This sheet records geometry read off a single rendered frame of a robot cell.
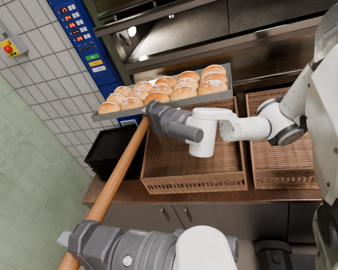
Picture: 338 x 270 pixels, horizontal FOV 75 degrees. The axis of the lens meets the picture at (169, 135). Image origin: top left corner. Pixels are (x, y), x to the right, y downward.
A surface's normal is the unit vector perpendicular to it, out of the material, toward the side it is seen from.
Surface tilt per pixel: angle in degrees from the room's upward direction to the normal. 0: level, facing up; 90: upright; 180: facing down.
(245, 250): 0
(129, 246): 5
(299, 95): 72
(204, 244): 25
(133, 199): 0
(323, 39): 66
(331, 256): 9
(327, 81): 46
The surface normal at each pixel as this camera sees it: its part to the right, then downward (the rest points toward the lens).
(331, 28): -0.99, -0.12
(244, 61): -0.26, 0.40
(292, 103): -0.95, 0.19
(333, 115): -0.88, -0.45
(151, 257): -0.35, -0.65
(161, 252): 0.43, -0.58
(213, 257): -0.18, -0.95
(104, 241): -0.29, -0.81
